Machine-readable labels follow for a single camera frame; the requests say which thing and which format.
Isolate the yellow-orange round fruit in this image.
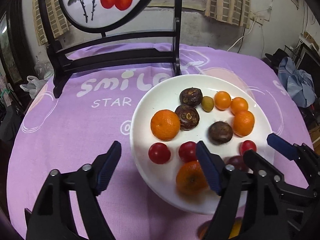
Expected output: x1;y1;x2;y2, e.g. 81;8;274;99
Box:
197;217;242;239

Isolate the small green-brown fruit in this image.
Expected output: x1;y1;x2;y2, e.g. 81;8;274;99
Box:
201;96;214;112

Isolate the red cherry tomato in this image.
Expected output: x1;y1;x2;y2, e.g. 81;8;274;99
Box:
239;140;257;155
148;142;171;165

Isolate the orange tangerine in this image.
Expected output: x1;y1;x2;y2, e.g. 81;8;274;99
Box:
150;109;181;141
176;161;208;196

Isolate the dark purple plum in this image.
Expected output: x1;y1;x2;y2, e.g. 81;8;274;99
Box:
226;155;249;172

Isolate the red cherry tomato on plate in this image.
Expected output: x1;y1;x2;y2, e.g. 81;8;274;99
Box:
239;140;257;155

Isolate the large tangerine plate right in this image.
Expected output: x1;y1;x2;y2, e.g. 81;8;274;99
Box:
232;110;255;137

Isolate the orange tangerine on plate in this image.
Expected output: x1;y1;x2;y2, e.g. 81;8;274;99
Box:
176;161;208;196

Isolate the small orange fruit behind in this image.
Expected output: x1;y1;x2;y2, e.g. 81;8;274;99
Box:
230;97;248;115

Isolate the small red tomato behind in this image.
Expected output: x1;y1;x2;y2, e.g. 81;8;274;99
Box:
178;141;197;163

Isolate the small orange kumquat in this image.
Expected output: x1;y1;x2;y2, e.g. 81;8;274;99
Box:
214;91;232;111

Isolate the blue cloth pile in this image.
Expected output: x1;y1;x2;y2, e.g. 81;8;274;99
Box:
277;57;317;108

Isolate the white oval plate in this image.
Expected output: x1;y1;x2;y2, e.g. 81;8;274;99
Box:
130;74;274;215

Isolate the purple tablecloth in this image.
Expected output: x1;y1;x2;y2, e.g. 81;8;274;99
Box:
7;44;311;239

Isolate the white plastic bag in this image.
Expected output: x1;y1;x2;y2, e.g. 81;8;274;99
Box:
20;75;47;99

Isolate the right beige curtain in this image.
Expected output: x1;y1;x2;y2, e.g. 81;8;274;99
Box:
204;0;251;28

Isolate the beige curtain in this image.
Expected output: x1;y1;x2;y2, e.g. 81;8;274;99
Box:
33;0;71;46
204;0;251;28

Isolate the dark framed mirror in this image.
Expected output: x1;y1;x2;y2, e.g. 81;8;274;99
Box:
1;14;22;84

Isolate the left beige curtain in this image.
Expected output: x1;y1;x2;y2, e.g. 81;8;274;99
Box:
33;0;71;46

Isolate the round painted screen stand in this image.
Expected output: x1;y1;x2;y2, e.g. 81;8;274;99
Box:
38;0;182;99

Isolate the white power cable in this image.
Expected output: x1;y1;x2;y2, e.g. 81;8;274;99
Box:
226;19;257;53

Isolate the white wall socket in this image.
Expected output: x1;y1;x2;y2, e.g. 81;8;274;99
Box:
249;12;265;25

